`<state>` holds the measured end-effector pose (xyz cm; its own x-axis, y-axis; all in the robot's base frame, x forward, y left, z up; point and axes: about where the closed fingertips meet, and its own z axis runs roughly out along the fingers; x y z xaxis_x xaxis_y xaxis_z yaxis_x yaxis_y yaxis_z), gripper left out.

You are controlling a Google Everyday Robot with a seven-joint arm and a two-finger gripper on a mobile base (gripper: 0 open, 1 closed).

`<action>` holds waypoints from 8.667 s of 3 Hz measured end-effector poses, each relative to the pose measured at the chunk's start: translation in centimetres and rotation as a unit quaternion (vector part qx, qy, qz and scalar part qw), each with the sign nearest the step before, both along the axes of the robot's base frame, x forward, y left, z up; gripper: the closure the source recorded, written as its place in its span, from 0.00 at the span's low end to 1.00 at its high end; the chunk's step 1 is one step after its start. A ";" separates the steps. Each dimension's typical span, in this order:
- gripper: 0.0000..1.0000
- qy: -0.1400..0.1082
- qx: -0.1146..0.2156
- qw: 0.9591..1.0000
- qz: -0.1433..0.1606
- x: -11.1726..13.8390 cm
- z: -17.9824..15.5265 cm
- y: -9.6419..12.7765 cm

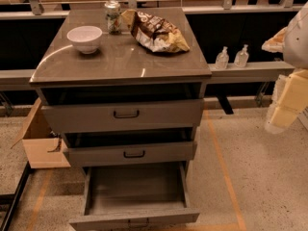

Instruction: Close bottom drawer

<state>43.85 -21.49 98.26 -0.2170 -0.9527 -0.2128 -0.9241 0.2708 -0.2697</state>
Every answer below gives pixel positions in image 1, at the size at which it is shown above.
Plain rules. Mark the grey bottom drawer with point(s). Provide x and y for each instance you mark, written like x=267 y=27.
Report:
x=135 y=197

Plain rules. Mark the grey drawer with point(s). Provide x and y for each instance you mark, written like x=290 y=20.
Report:
x=131 y=154
x=135 y=197
x=123 y=116

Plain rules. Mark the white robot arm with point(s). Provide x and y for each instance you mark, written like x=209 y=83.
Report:
x=290 y=94

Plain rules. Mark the grey drawer cabinet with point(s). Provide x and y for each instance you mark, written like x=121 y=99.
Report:
x=120 y=71

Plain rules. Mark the grey middle drawer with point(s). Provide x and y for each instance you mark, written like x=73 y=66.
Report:
x=131 y=154

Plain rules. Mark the grey top drawer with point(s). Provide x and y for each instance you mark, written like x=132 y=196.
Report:
x=123 y=116

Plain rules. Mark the brown chip bag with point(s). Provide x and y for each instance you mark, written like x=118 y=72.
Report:
x=154 y=33

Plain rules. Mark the left clear sanitizer bottle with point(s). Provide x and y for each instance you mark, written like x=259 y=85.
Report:
x=222 y=59

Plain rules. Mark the clear sanitizer bottle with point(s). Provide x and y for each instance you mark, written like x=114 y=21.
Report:
x=222 y=59
x=241 y=57

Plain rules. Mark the white bowl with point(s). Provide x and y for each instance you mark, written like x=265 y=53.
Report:
x=85 y=39

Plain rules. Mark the right clear sanitizer bottle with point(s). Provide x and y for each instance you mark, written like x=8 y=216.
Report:
x=241 y=57

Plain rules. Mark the green soda can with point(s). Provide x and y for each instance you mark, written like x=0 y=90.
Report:
x=112 y=9

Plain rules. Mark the cardboard box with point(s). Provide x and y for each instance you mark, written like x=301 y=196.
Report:
x=43 y=148

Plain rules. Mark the grey metal rail shelf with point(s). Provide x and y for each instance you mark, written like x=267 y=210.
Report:
x=253 y=72

